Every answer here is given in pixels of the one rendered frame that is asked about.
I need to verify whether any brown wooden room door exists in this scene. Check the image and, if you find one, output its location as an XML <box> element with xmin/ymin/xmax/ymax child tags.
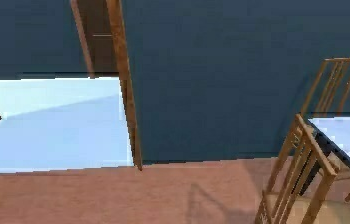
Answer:
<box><xmin>70</xmin><ymin>0</ymin><xmax>143</xmax><ymax>172</ymax></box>

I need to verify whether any white table with black edge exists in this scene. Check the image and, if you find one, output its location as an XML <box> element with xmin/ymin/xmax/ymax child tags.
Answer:
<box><xmin>299</xmin><ymin>116</ymin><xmax>350</xmax><ymax>197</ymax></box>

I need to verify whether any brown wooden chair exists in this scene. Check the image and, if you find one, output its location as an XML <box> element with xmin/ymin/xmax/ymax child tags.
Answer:
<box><xmin>254</xmin><ymin>113</ymin><xmax>350</xmax><ymax>224</ymax></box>
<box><xmin>299</xmin><ymin>56</ymin><xmax>350</xmax><ymax>118</ymax></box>

